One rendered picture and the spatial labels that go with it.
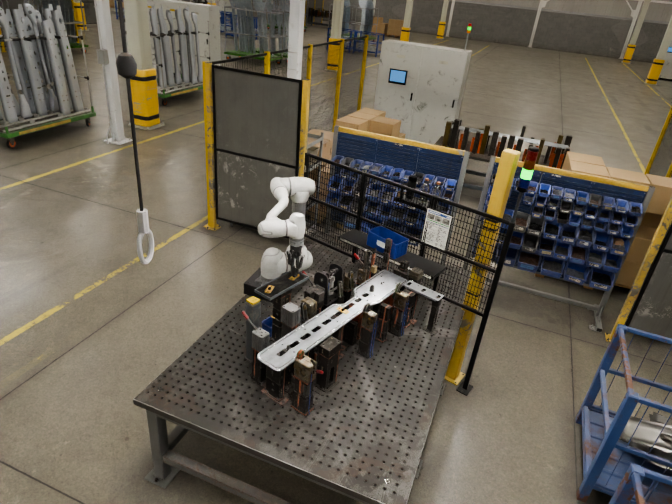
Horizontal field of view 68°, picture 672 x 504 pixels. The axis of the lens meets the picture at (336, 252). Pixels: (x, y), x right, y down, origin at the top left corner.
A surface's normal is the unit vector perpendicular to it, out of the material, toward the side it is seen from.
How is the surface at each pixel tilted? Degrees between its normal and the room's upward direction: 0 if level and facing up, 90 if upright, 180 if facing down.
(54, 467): 0
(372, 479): 0
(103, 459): 0
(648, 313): 91
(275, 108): 89
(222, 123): 90
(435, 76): 90
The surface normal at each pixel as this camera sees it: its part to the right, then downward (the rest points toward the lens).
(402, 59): -0.37, 0.41
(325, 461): 0.09, -0.88
